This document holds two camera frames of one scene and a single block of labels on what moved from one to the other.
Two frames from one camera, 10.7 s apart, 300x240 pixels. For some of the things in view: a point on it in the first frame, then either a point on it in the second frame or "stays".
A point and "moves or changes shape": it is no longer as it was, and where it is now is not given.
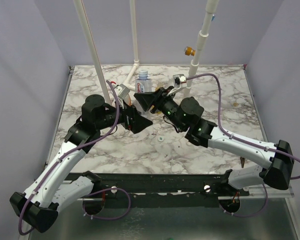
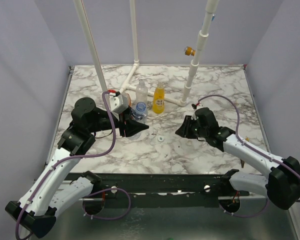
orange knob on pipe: x=189 y=51 stays
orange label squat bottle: x=128 y=100 stays
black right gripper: x=156 y=100 to x=190 y=127
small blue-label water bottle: x=143 y=84 moves or changes shape
